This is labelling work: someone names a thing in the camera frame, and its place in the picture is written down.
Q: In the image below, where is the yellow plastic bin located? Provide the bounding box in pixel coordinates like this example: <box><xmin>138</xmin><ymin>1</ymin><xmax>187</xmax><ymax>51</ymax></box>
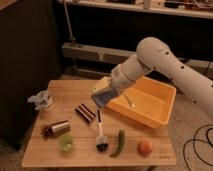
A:
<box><xmin>107</xmin><ymin>77</ymin><xmax>176</xmax><ymax>128</ymax></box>

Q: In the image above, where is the green plastic cup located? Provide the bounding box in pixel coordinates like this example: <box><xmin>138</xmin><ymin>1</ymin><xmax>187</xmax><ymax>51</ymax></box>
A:
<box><xmin>58</xmin><ymin>134</ymin><xmax>73</xmax><ymax>152</ymax></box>

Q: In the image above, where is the green chili pepper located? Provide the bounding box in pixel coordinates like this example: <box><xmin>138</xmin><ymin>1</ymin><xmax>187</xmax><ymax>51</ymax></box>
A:
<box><xmin>110</xmin><ymin>130</ymin><xmax>125</xmax><ymax>157</ymax></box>

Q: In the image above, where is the vertical metal pole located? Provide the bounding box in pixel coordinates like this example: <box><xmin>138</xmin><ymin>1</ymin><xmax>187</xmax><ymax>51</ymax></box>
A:
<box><xmin>63</xmin><ymin>0</ymin><xmax>75</xmax><ymax>45</ymax></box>

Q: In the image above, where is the metal cup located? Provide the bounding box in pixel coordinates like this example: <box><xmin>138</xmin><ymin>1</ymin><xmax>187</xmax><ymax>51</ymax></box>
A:
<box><xmin>51</xmin><ymin>120</ymin><xmax>70</xmax><ymax>136</ymax></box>

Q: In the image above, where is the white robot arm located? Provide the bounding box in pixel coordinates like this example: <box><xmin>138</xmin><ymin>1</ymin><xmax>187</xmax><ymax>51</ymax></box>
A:
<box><xmin>91</xmin><ymin>37</ymin><xmax>213</xmax><ymax>118</ymax></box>

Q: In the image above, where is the grey metal rail beam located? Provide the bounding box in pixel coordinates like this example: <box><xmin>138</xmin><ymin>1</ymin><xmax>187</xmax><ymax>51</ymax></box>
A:
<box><xmin>62</xmin><ymin>42</ymin><xmax>213</xmax><ymax>79</ymax></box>

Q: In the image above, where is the orange peach fruit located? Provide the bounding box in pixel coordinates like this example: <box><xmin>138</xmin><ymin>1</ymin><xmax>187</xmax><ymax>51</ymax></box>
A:
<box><xmin>138</xmin><ymin>139</ymin><xmax>153</xmax><ymax>155</ymax></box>

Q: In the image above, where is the grey blue sponge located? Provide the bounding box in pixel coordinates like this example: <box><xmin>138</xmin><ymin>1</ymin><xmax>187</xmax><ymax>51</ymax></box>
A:
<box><xmin>91</xmin><ymin>89</ymin><xmax>112</xmax><ymax>108</ymax></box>

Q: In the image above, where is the black floor cable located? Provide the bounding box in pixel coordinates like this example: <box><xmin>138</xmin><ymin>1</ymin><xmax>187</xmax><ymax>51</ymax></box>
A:
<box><xmin>182</xmin><ymin>123</ymin><xmax>213</xmax><ymax>168</ymax></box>

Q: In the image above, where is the brown chocolate bar toy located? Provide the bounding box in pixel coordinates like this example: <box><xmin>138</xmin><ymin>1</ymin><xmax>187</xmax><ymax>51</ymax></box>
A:
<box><xmin>75</xmin><ymin>104</ymin><xmax>96</xmax><ymax>123</ymax></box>

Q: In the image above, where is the metal spoon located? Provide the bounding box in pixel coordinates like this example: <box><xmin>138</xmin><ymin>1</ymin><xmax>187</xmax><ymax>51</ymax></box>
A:
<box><xmin>123</xmin><ymin>94</ymin><xmax>135</xmax><ymax>108</ymax></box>

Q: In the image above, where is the white handled dish brush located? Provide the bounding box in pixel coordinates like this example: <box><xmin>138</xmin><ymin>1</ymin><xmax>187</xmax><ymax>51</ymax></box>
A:
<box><xmin>96</xmin><ymin>111</ymin><xmax>108</xmax><ymax>152</ymax></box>

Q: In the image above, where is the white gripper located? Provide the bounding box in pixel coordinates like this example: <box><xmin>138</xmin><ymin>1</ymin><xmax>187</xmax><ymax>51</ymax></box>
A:
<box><xmin>91</xmin><ymin>63</ymin><xmax>138</xmax><ymax>108</ymax></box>

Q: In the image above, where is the wooden shelf board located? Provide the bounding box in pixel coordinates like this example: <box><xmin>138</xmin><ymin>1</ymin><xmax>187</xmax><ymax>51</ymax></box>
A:
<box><xmin>56</xmin><ymin>0</ymin><xmax>213</xmax><ymax>19</ymax></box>

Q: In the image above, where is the black cabinet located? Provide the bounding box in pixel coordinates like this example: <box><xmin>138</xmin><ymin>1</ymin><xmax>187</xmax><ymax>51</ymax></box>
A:
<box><xmin>0</xmin><ymin>0</ymin><xmax>62</xmax><ymax>150</ymax></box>

